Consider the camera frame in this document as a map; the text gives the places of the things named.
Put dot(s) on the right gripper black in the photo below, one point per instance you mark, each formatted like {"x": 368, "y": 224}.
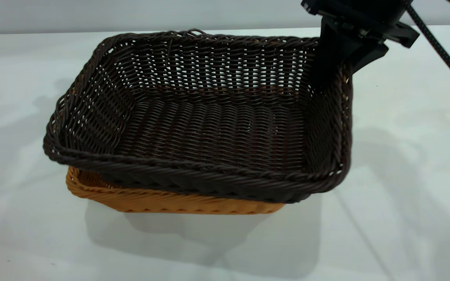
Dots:
{"x": 365, "y": 13}

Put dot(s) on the dark brown wicker basket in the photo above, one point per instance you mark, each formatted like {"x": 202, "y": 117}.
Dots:
{"x": 209, "y": 128}

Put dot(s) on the orange-brown wicker basket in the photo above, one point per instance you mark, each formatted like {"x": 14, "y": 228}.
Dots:
{"x": 170, "y": 203}

